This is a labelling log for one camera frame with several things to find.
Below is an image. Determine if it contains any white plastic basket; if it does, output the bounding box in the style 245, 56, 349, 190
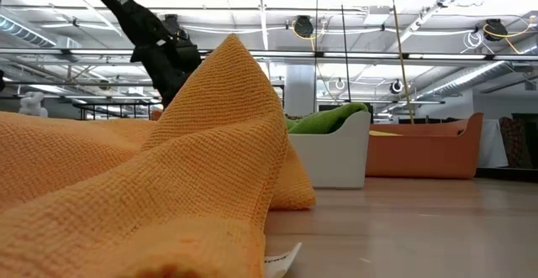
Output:
287, 109, 372, 190

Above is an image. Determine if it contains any black ceiling cable reel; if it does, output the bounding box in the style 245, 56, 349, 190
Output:
482, 18, 510, 43
293, 15, 315, 39

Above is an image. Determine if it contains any orange plastic basket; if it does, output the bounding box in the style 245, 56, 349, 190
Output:
365, 112, 484, 181

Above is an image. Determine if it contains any silver ventilation duct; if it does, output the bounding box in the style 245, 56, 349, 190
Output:
403, 45, 538, 102
0, 15, 58, 48

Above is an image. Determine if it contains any thin black hanging cable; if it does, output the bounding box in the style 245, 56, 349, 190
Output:
314, 0, 319, 115

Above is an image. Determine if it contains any white background machine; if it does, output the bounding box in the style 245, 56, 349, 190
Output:
18, 92, 50, 118

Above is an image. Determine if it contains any patterned brown wall hanging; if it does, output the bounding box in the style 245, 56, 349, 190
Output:
498, 116, 534, 169

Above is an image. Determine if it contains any black metal table frame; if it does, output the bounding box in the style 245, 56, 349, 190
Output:
474, 166, 538, 183

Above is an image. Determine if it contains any white hanging cloth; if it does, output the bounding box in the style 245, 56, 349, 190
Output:
478, 118, 509, 169

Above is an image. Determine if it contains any black wire basket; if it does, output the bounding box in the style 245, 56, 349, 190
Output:
73, 101, 163, 122

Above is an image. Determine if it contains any yellow hanging cord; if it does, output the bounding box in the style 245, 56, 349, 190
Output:
388, 0, 416, 124

